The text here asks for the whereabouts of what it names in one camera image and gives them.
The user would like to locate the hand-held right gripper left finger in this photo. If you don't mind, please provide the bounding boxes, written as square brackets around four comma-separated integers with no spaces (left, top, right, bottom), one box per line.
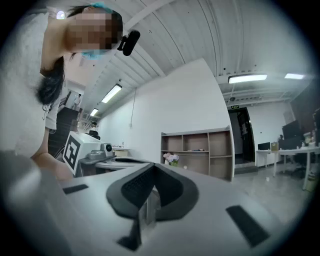
[57,162,156,252]

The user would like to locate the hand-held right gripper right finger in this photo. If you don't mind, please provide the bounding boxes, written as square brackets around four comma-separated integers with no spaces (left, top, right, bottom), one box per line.
[139,162,280,253]

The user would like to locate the black office chair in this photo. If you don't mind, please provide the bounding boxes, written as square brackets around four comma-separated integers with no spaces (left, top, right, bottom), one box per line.
[291,151,310,179]

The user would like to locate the black head-worn camera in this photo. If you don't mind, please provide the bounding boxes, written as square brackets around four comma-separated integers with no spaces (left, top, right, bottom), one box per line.
[116,29,141,57]

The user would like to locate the white office desk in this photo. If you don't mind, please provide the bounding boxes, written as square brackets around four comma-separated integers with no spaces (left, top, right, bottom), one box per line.
[255,146,320,191]

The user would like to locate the person's head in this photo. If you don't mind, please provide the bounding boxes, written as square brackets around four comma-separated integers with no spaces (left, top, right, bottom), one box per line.
[40,4,124,74]

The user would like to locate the teal head strap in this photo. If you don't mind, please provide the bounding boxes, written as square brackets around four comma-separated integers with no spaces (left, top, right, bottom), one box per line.
[89,1,113,13]

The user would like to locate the small black monitor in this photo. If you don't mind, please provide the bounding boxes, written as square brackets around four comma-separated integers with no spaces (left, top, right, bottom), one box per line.
[257,141,272,152]

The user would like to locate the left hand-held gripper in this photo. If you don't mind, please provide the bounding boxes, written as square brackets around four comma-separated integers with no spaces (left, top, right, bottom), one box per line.
[62,131,117,176]

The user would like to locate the person's white shirt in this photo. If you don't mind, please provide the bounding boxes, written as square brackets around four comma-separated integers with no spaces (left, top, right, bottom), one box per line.
[0,9,66,159]

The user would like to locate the pale flower bouquet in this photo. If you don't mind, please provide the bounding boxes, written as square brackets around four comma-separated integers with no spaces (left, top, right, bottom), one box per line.
[163,152,180,167]

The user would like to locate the black door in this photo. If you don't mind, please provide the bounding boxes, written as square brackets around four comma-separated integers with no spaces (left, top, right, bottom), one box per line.
[227,107,256,166]

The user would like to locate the black staircase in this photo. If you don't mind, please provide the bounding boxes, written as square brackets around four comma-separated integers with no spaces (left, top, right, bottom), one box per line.
[48,107,81,157]

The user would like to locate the wooden work table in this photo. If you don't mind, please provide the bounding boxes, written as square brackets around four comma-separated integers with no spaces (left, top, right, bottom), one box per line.
[95,157,151,171]

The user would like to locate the wooden bookshelf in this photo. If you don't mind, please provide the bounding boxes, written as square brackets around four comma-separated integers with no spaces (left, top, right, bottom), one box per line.
[160,125,235,182]

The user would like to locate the blue face mask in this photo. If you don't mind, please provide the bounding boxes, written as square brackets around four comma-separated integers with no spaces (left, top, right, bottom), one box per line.
[81,49,111,61]

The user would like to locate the large black monitor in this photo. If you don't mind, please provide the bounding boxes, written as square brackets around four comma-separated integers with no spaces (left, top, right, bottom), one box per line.
[281,119,305,141]

